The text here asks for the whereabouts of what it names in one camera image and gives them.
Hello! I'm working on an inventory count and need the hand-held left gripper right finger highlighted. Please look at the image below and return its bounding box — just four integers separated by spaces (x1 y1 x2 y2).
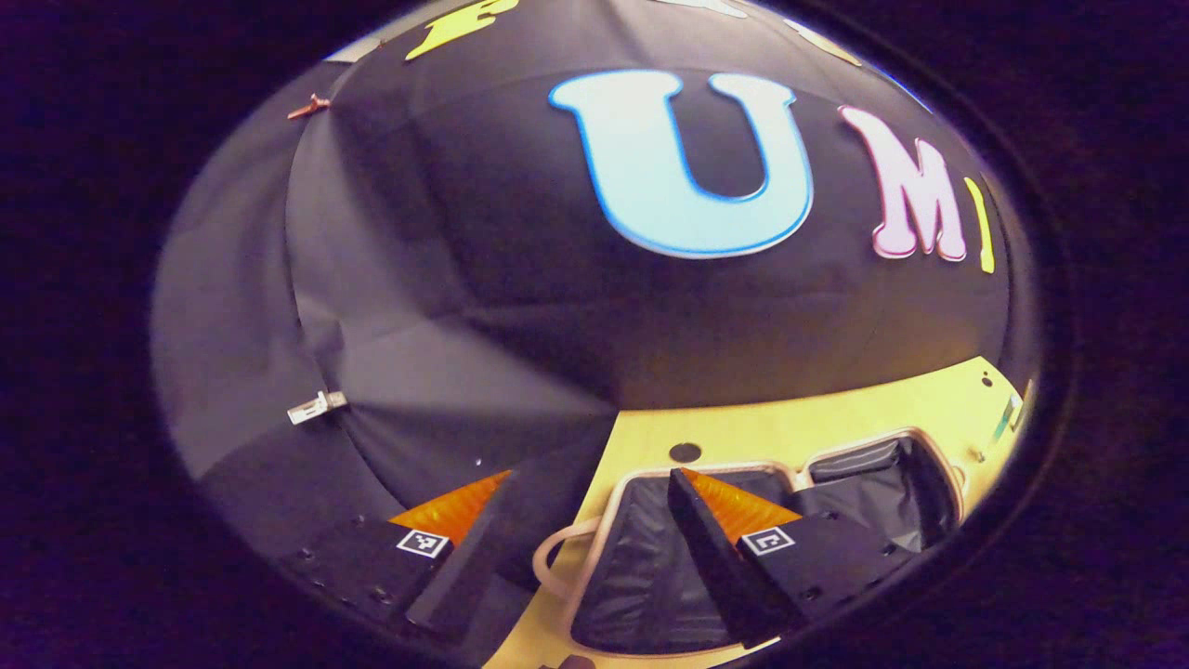
667 467 916 649

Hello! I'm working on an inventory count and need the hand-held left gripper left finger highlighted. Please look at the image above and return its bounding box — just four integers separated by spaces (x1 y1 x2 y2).
279 469 521 642

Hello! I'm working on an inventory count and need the small pink suitcase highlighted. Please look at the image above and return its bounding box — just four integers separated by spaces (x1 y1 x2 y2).
534 429 967 661

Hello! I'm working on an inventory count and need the white backdrop clip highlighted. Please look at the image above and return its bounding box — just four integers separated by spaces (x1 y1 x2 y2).
288 391 348 426

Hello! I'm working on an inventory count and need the black backdrop cloth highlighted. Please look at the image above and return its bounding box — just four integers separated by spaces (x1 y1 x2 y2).
151 0 1037 577

